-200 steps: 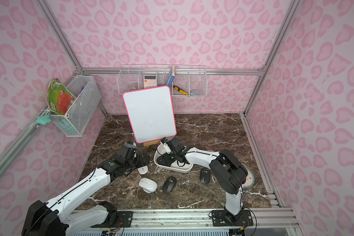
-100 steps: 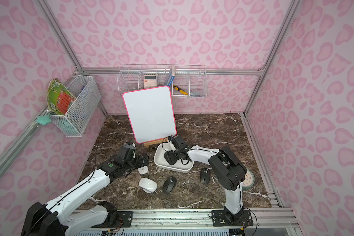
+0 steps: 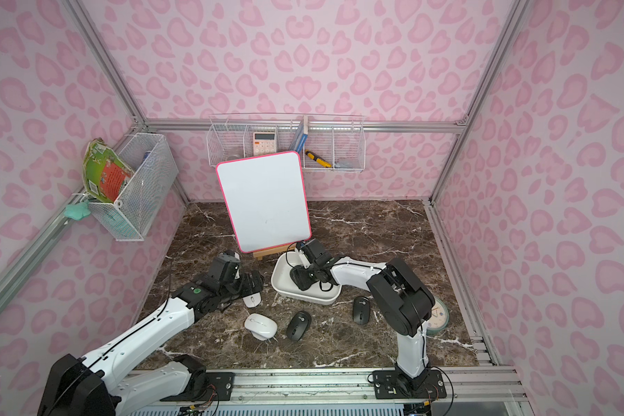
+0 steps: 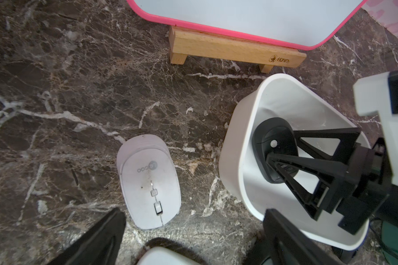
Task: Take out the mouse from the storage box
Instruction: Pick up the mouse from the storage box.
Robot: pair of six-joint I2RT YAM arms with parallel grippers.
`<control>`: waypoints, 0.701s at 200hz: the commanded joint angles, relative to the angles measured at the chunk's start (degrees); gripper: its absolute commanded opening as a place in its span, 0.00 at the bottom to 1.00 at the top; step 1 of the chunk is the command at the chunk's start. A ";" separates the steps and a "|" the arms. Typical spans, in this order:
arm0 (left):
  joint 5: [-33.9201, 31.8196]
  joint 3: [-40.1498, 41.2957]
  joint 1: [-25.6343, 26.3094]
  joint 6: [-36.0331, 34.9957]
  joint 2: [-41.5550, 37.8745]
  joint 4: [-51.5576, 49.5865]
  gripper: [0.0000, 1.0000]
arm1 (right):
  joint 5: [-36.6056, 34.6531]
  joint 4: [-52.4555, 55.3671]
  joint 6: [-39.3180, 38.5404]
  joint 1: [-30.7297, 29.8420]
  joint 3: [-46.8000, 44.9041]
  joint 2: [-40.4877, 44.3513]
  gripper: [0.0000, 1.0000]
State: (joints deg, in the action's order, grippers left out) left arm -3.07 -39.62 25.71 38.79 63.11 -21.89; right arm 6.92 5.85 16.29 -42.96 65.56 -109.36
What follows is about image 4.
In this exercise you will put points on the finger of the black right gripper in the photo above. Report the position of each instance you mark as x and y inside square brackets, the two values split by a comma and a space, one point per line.
[347, 142]
[318, 185]

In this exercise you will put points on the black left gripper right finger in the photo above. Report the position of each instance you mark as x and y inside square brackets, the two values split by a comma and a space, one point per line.
[288, 245]

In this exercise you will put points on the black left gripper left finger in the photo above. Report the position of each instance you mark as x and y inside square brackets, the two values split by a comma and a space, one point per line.
[99, 245]

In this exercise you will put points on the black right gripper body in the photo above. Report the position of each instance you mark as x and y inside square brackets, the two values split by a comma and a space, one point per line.
[369, 174]

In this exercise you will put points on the white computer mouse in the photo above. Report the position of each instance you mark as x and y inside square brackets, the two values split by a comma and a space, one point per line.
[164, 256]
[149, 181]

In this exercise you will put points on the black mouse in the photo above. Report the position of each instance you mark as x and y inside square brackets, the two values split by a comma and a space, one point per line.
[274, 135]

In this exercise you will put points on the white plastic storage box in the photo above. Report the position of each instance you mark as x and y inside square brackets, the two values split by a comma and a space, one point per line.
[283, 96]

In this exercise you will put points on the pink framed whiteboard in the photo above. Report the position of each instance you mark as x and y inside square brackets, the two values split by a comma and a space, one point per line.
[303, 25]

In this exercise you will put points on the wooden easel stand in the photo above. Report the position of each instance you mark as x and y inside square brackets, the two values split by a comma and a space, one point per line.
[186, 42]

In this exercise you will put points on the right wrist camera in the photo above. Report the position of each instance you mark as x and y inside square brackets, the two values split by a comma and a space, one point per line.
[378, 95]

